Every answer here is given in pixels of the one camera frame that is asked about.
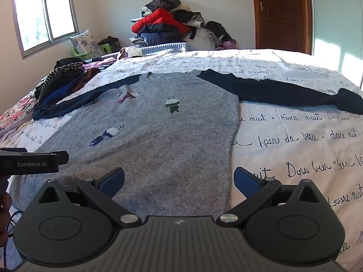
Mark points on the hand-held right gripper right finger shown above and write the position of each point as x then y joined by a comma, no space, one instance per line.
246,182

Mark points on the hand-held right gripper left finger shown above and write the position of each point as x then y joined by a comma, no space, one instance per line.
113,180

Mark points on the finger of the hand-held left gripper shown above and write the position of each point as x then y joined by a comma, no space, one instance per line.
63,158

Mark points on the grey sweater with navy sleeves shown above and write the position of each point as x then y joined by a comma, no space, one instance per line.
158,136

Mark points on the person's left hand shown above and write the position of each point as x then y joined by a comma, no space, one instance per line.
5,205

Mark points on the white script-printed duvet cover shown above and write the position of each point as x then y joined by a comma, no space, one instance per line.
283,147

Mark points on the floral blanket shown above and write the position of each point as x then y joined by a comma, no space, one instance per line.
15,113

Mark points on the blue garment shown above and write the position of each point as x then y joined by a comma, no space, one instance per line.
58,95

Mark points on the brown knit garment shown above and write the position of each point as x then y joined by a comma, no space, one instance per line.
86,78

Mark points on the zigzag striped garment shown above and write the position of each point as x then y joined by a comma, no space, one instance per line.
61,75

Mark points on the black garment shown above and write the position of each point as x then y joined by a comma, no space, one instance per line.
69,61

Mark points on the purple garment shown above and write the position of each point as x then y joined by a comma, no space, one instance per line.
97,63

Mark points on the floral pillow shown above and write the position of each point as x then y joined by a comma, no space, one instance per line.
85,44

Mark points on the green plastic chair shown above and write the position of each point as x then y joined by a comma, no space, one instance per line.
106,49

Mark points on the dark bag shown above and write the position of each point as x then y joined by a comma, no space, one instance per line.
110,42

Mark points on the white plastic bag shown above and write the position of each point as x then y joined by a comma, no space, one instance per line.
133,51

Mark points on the checkered garment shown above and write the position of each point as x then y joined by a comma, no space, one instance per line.
137,42

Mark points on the purple bag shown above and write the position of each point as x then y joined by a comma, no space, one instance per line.
229,44

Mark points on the window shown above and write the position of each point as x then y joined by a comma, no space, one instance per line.
45,19

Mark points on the navy puffer jacket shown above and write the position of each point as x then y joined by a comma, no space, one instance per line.
158,38

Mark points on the translucent plastic bag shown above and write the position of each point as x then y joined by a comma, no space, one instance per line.
204,37

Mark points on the black clothing heap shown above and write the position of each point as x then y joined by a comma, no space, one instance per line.
217,30

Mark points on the black puffer jacket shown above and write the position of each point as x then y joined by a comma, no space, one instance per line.
161,27

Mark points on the red jacket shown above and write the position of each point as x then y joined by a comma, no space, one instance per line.
158,18

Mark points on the brown wooden door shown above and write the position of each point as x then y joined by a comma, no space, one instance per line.
283,14

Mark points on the black and white clothing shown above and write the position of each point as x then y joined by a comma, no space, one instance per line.
188,17

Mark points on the black patterned jacket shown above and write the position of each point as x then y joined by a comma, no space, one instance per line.
163,3

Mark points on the wardrobe door with flower decals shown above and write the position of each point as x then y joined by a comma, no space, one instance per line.
337,19

